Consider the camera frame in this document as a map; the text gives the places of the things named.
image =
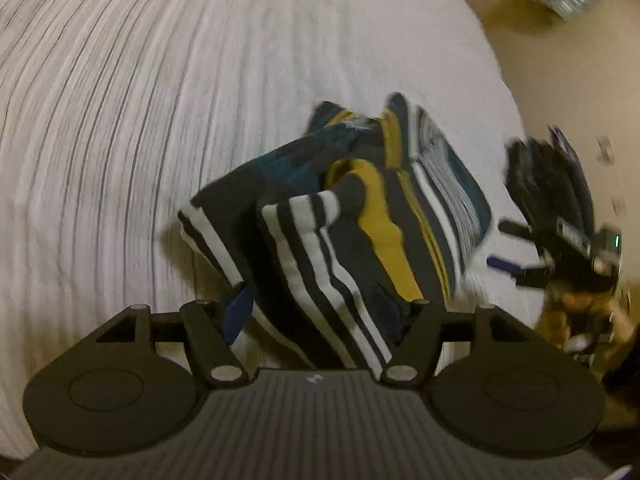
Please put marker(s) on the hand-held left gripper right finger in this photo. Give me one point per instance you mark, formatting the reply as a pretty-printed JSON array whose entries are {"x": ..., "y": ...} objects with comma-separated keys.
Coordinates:
[{"x": 417, "y": 330}]

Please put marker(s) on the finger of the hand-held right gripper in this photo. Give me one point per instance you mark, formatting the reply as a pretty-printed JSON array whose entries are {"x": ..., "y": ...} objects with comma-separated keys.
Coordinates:
[
  {"x": 505, "y": 265},
  {"x": 520, "y": 230}
]

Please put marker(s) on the stack of dark folded clothes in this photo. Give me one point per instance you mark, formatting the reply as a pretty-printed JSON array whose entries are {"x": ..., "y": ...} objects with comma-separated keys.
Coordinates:
[{"x": 545, "y": 180}]

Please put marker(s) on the person's right hand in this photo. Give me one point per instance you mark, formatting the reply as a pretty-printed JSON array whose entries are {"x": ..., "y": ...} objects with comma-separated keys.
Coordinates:
[{"x": 590, "y": 315}]

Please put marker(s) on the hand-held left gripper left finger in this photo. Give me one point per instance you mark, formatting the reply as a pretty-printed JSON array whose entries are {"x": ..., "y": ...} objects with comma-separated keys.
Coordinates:
[{"x": 237, "y": 315}]

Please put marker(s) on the striped shirt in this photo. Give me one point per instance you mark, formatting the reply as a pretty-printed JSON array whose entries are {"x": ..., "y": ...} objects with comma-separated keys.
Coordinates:
[{"x": 350, "y": 220}]

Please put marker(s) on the striped white bed sheet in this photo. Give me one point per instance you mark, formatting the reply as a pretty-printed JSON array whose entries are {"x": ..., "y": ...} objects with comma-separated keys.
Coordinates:
[{"x": 125, "y": 110}]

